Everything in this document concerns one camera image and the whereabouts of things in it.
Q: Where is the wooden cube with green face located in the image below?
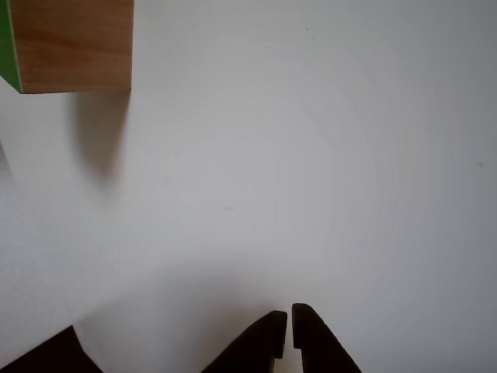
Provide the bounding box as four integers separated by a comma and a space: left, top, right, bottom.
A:
0, 0, 134, 96

